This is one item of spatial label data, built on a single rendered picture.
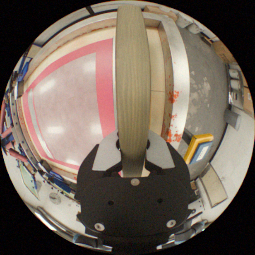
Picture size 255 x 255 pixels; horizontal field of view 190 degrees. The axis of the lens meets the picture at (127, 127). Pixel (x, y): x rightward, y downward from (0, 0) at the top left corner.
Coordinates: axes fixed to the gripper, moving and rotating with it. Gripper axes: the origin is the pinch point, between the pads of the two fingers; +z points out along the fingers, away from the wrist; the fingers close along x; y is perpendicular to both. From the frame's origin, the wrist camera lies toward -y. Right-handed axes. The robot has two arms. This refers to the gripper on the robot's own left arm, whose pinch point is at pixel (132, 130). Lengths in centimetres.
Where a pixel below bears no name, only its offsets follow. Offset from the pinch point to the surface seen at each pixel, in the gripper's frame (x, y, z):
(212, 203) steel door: 323, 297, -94
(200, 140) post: 24.1, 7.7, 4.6
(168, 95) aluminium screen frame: 7.1, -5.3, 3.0
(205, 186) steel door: 323, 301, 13
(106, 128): -5.8, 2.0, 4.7
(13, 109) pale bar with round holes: -71, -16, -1
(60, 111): -18.8, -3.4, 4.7
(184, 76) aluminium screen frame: 9.5, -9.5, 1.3
